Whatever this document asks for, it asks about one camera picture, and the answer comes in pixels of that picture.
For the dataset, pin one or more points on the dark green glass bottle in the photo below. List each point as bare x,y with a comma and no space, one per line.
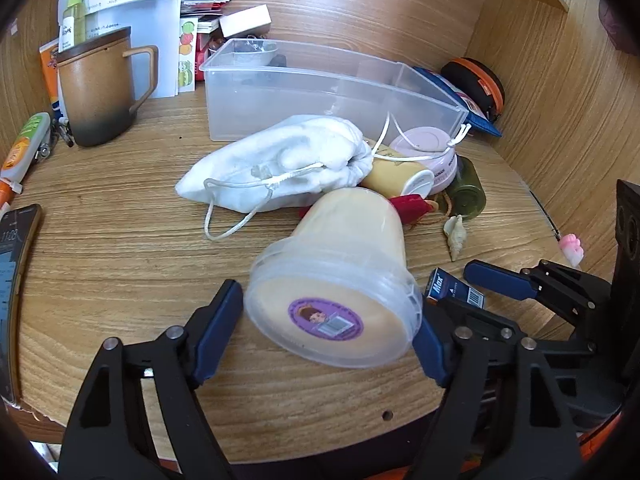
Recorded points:
467,190

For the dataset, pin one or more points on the black smartphone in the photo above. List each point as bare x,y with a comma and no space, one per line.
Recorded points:
12,270

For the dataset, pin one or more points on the pink paw toy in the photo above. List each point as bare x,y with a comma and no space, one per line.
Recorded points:
572,247

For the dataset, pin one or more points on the pink round case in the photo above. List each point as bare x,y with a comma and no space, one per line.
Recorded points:
425,142

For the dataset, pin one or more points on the brown ceramic mug with lid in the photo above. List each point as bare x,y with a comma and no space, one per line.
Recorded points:
95,90

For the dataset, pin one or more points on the green orange tube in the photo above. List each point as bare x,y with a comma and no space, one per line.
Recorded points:
25,147

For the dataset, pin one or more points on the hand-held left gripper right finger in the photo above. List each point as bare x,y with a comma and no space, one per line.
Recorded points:
430,355

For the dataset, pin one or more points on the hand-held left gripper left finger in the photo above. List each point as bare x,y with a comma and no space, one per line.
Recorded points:
220,330

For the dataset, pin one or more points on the white file holder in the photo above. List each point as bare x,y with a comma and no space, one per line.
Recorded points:
150,25

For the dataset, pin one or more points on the blue zip pouch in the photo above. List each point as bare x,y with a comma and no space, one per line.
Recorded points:
480,121

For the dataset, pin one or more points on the red box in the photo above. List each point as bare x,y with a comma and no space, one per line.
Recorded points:
202,45

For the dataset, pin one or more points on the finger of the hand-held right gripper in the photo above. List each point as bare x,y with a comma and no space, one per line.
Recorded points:
495,280
490,320

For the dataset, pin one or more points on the small white box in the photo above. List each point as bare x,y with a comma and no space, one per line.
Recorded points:
247,22

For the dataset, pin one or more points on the clear plastic cream jar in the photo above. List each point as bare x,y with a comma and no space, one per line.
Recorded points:
325,270

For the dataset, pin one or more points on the pile of booklets and packets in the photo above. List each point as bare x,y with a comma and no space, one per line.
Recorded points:
207,5

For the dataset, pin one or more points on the black orange zip case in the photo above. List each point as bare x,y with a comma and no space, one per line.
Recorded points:
475,77

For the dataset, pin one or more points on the small blue box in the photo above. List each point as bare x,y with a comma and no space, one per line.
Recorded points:
445,285

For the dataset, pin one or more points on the clear plastic storage box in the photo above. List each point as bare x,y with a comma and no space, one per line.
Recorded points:
300,95

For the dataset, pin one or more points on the small seashell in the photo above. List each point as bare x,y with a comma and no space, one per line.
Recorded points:
454,232

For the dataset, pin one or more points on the green spray bottle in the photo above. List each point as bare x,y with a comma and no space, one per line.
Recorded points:
74,15

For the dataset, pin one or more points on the black pen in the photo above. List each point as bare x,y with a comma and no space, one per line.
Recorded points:
64,132

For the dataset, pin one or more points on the dark maroon object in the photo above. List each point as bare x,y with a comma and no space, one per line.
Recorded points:
622,25

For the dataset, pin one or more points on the fruit sticker sheet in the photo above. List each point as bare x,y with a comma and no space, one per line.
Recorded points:
186,60

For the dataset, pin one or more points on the orange white box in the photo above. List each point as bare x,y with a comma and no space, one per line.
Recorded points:
49,75

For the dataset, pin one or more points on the yellow bottle with white cap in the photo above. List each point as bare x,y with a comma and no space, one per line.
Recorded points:
390,175

